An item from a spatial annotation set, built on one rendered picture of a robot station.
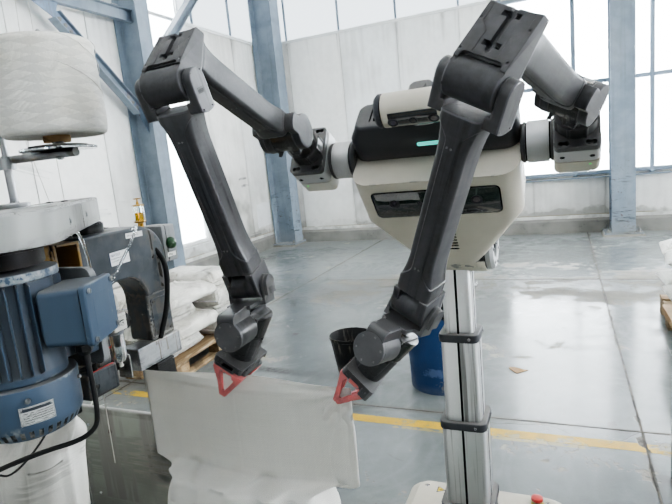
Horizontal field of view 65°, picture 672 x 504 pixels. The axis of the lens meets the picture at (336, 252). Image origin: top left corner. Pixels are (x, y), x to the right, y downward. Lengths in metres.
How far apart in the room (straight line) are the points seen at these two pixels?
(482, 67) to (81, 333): 0.65
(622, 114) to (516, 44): 7.73
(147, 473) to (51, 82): 1.30
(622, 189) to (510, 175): 7.30
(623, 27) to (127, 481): 7.89
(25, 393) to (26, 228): 0.24
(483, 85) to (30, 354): 0.71
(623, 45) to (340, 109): 4.34
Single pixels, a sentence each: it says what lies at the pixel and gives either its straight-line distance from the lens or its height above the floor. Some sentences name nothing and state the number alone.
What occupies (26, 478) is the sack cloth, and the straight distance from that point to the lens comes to 1.56.
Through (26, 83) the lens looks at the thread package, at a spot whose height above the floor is 1.60.
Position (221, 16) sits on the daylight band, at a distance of 9.45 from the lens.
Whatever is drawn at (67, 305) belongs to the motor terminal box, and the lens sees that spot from 0.85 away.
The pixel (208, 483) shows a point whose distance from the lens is 1.23.
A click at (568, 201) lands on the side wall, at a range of 8.89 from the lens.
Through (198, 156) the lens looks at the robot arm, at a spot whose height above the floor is 1.47.
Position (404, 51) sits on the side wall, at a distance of 9.28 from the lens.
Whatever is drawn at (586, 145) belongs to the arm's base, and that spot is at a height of 1.43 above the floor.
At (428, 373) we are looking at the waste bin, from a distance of 3.31.
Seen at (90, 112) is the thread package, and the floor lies 1.56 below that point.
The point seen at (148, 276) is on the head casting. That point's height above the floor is 1.22.
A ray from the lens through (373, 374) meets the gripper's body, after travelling 0.95.
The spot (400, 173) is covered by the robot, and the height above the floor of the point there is 1.40.
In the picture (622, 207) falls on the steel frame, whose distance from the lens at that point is 8.49.
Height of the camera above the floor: 1.44
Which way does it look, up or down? 10 degrees down
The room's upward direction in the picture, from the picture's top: 6 degrees counter-clockwise
